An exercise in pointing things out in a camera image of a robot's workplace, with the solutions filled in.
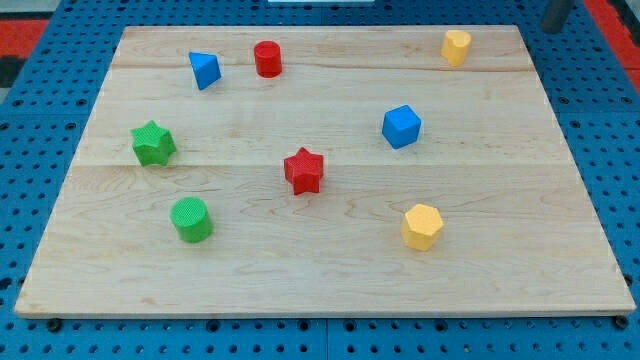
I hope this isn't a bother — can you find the green cylinder block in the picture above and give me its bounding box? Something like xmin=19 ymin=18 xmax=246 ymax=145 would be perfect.
xmin=170 ymin=197 xmax=214 ymax=243

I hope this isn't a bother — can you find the red star block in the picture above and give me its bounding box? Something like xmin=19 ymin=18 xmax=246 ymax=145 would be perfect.
xmin=283 ymin=147 xmax=324 ymax=195

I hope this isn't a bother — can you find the grey cylindrical robot tool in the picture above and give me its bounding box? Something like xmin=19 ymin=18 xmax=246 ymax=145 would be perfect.
xmin=540 ymin=0 xmax=575 ymax=34

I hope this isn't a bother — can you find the yellow heart block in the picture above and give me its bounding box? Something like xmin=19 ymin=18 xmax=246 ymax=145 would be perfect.
xmin=441 ymin=30 xmax=472 ymax=66

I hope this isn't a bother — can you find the yellow hexagon block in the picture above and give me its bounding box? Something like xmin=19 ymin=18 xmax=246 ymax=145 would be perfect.
xmin=401 ymin=204 xmax=444 ymax=251

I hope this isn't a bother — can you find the green star block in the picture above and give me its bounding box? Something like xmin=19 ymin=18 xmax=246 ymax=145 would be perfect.
xmin=130 ymin=120 xmax=176 ymax=166

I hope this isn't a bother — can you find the wooden board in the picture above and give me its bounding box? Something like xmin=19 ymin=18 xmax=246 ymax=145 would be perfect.
xmin=15 ymin=25 xmax=636 ymax=319

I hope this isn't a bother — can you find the blue cube block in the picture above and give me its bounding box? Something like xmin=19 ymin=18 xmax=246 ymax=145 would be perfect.
xmin=381 ymin=105 xmax=422 ymax=149

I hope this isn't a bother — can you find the red cylinder block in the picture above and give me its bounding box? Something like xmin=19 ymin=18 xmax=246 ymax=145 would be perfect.
xmin=254 ymin=40 xmax=282 ymax=78

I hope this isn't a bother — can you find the blue triangle block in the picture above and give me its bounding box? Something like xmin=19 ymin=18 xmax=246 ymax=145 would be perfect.
xmin=188 ymin=52 xmax=222 ymax=90

